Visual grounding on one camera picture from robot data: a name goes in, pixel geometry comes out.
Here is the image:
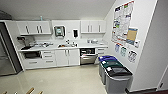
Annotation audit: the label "stainless steel dishwasher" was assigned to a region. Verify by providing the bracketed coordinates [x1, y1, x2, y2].
[79, 47, 99, 66]

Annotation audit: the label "white narrow drawer unit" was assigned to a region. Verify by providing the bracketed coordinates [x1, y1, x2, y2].
[95, 46, 110, 64]

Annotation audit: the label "grey trash bins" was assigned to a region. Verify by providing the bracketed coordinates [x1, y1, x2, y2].
[98, 55, 118, 84]

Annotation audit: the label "grey paper towel dispenser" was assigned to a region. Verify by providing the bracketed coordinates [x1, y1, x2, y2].
[53, 25, 66, 39]

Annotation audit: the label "dark green bin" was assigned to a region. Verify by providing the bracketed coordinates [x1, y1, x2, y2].
[102, 61, 125, 86]

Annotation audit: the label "dish rack with dishes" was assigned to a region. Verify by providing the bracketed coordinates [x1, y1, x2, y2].
[34, 41, 54, 49]

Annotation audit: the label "light blue bottle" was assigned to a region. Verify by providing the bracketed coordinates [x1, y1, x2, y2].
[39, 15, 44, 22]

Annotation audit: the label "countertop coffee machine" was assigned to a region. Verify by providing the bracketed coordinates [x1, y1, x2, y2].
[17, 35, 35, 51]

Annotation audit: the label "stainless steel refrigerator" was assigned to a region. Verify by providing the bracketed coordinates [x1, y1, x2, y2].
[0, 22, 23, 77]

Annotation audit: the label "white three door wall cabinet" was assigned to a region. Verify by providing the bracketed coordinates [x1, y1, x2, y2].
[80, 19, 107, 35]

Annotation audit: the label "large printed wall poster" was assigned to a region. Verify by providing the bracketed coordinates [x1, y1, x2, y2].
[110, 0, 136, 46]

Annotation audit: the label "orange brown wall notice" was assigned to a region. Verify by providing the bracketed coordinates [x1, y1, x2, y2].
[125, 27, 139, 46]

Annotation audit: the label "white wide wall cabinet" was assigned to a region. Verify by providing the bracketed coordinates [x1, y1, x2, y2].
[16, 20, 52, 36]

